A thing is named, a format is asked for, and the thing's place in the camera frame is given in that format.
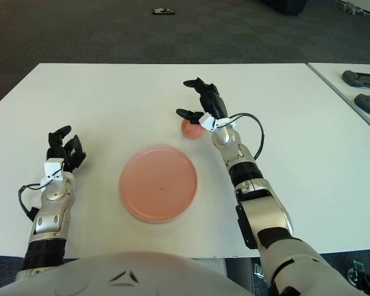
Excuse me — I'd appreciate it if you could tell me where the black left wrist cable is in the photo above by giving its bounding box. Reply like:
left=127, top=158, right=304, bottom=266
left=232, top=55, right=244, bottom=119
left=17, top=183, right=46, bottom=221

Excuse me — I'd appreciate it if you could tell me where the black bulky floor object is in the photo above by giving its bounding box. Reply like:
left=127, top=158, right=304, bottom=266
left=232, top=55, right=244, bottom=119
left=260, top=0, right=308, bottom=15

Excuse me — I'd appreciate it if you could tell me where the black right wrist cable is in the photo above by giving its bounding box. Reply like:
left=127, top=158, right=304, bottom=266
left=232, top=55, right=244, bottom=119
left=229, top=113, right=265, bottom=161

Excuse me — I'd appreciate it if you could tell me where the round pink plate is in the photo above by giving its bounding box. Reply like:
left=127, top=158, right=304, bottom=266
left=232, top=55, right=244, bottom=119
left=118, top=144, right=199, bottom=224

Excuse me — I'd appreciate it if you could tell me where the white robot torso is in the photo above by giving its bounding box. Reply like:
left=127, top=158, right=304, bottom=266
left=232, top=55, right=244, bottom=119
left=0, top=251, right=255, bottom=296

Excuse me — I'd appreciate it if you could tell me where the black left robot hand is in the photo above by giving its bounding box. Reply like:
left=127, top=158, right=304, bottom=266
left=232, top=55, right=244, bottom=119
left=44, top=125, right=87, bottom=183

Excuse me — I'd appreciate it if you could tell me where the red yellow apple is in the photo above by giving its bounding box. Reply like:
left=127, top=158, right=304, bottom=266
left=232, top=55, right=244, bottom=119
left=181, top=118, right=205, bottom=140

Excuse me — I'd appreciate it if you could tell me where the small grey floor toy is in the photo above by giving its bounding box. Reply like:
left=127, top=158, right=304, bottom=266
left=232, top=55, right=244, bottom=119
left=341, top=1, right=366, bottom=15

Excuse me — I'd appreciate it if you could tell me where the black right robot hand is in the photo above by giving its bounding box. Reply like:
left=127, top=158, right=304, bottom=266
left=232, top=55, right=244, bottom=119
left=175, top=76, right=237, bottom=133

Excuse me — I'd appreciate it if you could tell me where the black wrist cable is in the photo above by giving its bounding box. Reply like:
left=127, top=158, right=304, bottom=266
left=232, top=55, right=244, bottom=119
left=229, top=113, right=265, bottom=161
left=17, top=183, right=46, bottom=221

